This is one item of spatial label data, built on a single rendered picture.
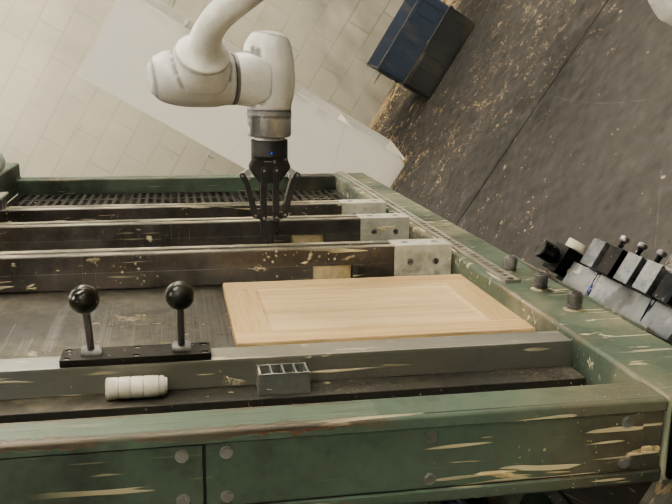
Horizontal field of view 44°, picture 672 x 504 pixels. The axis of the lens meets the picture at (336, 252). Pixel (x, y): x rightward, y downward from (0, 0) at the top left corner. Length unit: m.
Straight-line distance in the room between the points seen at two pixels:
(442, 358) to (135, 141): 5.79
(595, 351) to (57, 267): 1.01
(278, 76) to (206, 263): 0.40
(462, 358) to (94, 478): 0.55
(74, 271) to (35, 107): 5.29
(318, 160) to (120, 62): 1.36
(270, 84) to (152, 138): 5.21
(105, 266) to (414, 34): 4.31
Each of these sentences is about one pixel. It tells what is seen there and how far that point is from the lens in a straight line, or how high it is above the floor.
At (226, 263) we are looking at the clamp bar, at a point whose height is 1.31.
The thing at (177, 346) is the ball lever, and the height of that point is 1.41.
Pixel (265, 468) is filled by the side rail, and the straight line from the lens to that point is 0.95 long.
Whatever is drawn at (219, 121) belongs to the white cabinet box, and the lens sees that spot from 5.37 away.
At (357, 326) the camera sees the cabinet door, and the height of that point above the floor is 1.14.
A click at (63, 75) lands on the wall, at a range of 6.86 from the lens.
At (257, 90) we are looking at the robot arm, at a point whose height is 1.43.
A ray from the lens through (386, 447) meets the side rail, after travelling 0.97.
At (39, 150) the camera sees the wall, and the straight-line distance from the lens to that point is 7.02.
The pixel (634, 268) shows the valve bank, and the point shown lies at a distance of 1.51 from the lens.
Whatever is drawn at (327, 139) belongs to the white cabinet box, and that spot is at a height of 0.53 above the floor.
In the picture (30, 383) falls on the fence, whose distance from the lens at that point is 1.18.
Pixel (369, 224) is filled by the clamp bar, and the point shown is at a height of 1.00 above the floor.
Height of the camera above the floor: 1.59
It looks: 16 degrees down
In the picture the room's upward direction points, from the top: 61 degrees counter-clockwise
